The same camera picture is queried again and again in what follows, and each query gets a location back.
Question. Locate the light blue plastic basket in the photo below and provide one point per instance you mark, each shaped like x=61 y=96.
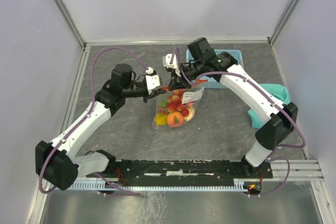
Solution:
x=216 y=60

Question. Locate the orange peach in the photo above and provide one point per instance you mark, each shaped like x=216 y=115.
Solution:
x=175 y=119

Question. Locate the green grape bunch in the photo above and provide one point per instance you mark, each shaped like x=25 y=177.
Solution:
x=163 y=104

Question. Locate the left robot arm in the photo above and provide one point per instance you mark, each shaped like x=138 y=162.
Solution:
x=57 y=161

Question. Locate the yellow star fruit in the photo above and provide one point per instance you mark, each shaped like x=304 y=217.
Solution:
x=160 y=119

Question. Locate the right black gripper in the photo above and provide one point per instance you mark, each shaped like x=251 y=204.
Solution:
x=178 y=82

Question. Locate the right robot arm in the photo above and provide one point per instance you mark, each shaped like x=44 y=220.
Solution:
x=278 y=118

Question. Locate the clear zip top bag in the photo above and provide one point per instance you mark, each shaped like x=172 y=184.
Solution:
x=189 y=97

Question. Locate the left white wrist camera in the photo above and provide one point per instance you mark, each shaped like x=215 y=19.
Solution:
x=152 y=79

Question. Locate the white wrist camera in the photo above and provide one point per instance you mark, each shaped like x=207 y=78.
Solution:
x=152 y=79
x=171 y=64

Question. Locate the yellow pear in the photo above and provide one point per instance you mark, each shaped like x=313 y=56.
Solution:
x=191 y=113

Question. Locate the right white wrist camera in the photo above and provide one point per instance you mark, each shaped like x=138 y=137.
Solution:
x=171 y=64

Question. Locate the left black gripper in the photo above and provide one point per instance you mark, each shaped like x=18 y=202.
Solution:
x=154 y=93

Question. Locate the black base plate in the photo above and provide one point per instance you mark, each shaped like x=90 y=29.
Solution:
x=183 y=173

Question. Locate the light blue cable duct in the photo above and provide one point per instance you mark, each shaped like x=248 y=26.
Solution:
x=100 y=185

